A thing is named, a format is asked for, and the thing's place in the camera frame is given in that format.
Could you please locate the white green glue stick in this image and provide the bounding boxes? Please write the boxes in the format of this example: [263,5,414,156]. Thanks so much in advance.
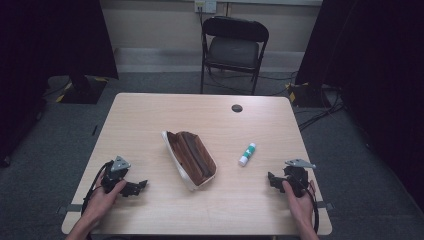
[238,142,257,167]

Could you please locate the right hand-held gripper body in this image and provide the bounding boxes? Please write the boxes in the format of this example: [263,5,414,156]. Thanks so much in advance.
[282,158,317,198]

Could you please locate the black folding chair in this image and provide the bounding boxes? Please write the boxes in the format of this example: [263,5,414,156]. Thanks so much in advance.
[200,15,270,96]

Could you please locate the black stand base yellow tape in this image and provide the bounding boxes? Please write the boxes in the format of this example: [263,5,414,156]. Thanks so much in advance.
[55,75,110,105]
[285,81,333,109]

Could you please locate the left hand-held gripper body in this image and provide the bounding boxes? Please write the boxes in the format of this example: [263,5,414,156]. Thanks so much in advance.
[100,155,132,195]

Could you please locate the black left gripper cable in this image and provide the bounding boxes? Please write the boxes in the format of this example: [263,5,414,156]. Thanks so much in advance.
[80,160,115,215]

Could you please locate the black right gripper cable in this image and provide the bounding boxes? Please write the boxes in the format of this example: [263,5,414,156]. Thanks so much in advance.
[304,181,321,234]

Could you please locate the person's right hand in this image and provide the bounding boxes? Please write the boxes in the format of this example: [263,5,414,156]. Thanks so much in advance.
[281,179,317,231]

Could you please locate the brown pencil case white rim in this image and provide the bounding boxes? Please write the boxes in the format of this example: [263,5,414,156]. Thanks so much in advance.
[161,130,218,192]

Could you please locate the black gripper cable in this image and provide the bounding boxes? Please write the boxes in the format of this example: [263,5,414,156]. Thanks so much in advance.
[80,160,115,215]
[304,181,321,234]

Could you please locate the black floor cables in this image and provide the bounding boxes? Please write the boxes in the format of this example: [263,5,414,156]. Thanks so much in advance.
[203,65,346,132]

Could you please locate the person's left hand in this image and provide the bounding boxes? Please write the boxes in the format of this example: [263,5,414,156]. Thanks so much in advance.
[85,169,128,224]

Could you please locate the white wall socket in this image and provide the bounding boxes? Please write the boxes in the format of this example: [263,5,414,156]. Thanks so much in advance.
[194,0,218,15]

